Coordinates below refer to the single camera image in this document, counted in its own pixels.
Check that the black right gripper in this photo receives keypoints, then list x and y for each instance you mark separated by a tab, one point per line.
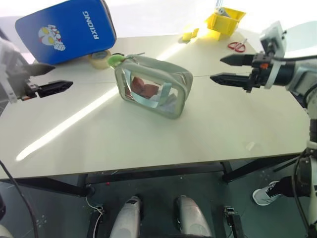
259	70

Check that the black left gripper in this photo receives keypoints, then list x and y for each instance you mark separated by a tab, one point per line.
29	92

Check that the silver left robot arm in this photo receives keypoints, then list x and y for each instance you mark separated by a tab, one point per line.
4	47

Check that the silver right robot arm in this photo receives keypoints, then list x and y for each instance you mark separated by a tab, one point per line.
305	72

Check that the clear grey-trimmed pouch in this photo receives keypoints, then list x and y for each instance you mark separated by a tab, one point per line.
158	70

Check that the raw pink meat piece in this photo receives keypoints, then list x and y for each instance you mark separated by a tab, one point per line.
137	85
150	91

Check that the yellow plastic bin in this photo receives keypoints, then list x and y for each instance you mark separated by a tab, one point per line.
224	23

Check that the blue cartoon case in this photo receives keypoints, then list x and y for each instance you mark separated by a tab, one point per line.
67	29

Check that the clear tape roll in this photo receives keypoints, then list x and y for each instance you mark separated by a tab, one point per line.
98	60

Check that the small yellow block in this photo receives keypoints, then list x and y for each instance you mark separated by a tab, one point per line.
189	35

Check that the grey item in bin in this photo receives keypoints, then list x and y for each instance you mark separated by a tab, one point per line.
223	11

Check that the green zipper pull tag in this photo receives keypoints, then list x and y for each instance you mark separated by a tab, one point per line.
114	60

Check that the person's black trouser leg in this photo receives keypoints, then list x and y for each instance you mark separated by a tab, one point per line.
287	187

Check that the white sneaker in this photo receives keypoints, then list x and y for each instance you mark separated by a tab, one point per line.
266	196

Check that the black floor stand foot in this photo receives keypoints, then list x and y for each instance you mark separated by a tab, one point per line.
234	220
97	220

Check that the silver robot right leg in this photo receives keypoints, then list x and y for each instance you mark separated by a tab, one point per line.
193	218

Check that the silver robot leg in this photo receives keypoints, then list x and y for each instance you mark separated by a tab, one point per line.
127	218
193	218

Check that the silver robot left leg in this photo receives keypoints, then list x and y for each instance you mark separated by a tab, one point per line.
127	218

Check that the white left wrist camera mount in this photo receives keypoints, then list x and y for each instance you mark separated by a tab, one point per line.
9	86

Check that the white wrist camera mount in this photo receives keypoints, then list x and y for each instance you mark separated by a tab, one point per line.
274	33
9	86

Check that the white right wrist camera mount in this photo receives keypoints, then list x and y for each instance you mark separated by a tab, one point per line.
274	33

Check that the black table frame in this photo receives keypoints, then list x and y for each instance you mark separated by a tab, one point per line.
148	174

